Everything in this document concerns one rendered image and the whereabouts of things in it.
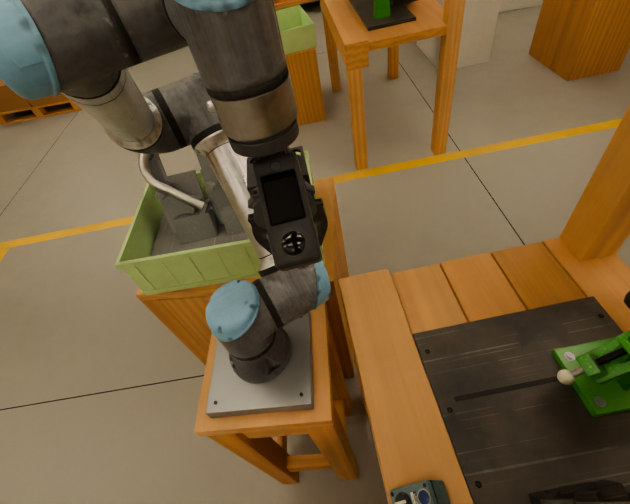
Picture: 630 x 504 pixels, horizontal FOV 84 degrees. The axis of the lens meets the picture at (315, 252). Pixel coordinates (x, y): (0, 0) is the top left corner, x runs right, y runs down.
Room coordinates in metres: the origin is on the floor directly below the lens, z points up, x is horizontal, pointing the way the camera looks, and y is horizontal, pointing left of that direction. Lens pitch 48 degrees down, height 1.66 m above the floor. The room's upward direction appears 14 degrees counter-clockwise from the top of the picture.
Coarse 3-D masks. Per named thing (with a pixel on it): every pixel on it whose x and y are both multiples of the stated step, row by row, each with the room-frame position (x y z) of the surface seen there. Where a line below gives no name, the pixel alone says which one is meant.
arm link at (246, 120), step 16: (288, 80) 0.31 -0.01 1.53; (256, 96) 0.37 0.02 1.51; (272, 96) 0.30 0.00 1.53; (288, 96) 0.31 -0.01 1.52; (224, 112) 0.30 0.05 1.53; (240, 112) 0.29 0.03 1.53; (256, 112) 0.29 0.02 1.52; (272, 112) 0.29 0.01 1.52; (288, 112) 0.30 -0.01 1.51; (224, 128) 0.31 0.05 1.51; (240, 128) 0.30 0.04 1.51; (256, 128) 0.29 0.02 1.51; (272, 128) 0.29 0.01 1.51; (288, 128) 0.31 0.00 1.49
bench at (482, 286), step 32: (480, 256) 0.53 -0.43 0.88; (512, 256) 0.51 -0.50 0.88; (544, 256) 0.48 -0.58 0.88; (608, 256) 0.44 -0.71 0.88; (416, 288) 0.49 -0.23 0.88; (448, 288) 0.46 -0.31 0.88; (480, 288) 0.44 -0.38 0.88; (512, 288) 0.42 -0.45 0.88; (544, 288) 0.40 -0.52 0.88; (576, 288) 0.38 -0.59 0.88; (608, 288) 0.36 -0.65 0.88; (416, 320) 0.40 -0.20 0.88; (448, 320) 0.38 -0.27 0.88
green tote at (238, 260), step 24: (144, 192) 1.11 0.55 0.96; (144, 216) 1.02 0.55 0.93; (144, 240) 0.94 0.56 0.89; (120, 264) 0.77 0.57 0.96; (144, 264) 0.77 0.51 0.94; (168, 264) 0.76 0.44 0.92; (192, 264) 0.75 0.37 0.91; (216, 264) 0.74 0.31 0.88; (240, 264) 0.74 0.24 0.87; (144, 288) 0.77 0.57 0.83; (168, 288) 0.76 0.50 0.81
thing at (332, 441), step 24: (336, 360) 0.49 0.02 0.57; (336, 384) 0.48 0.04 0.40; (336, 408) 0.45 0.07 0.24; (264, 432) 0.28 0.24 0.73; (288, 432) 0.27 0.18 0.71; (312, 432) 0.25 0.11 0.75; (336, 432) 0.24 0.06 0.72; (240, 456) 0.28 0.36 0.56; (264, 456) 0.28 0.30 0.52; (288, 456) 0.33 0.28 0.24; (312, 456) 0.31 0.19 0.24; (336, 456) 0.24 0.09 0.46; (288, 480) 0.28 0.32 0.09
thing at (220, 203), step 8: (200, 160) 1.06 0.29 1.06; (208, 168) 1.04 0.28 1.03; (208, 176) 1.03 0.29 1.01; (216, 184) 1.02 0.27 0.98; (208, 192) 1.01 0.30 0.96; (216, 192) 1.01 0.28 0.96; (224, 192) 1.00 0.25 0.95; (216, 200) 1.00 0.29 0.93; (224, 200) 0.99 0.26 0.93; (216, 208) 0.99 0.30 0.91; (224, 208) 0.96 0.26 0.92; (232, 208) 0.94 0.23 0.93; (216, 216) 0.98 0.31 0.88; (224, 216) 0.93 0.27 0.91; (232, 216) 0.92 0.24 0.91; (224, 224) 0.92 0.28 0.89; (232, 224) 0.91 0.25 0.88; (240, 224) 0.91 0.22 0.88; (232, 232) 0.90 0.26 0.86; (240, 232) 0.90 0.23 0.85
